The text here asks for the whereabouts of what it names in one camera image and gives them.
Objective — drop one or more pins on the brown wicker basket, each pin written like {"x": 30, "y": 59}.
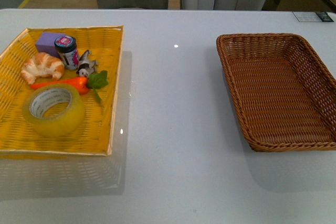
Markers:
{"x": 283, "y": 94}

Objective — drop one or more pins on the orange toy carrot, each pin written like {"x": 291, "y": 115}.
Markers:
{"x": 82, "y": 84}

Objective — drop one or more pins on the table label sticker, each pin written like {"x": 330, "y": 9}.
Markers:
{"x": 313, "y": 17}

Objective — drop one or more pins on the purple block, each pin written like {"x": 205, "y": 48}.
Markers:
{"x": 45, "y": 43}

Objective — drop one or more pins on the toy croissant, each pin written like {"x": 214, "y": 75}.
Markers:
{"x": 42, "y": 65}

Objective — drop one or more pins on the yellow woven basket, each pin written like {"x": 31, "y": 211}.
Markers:
{"x": 94, "y": 135}

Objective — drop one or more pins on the dark jar with pink label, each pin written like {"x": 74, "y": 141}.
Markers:
{"x": 66, "y": 46}

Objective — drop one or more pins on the yellow clear tape roll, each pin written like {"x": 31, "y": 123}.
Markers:
{"x": 60, "y": 124}

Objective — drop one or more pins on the black white toy figurine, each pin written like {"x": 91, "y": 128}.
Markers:
{"x": 86, "y": 67}

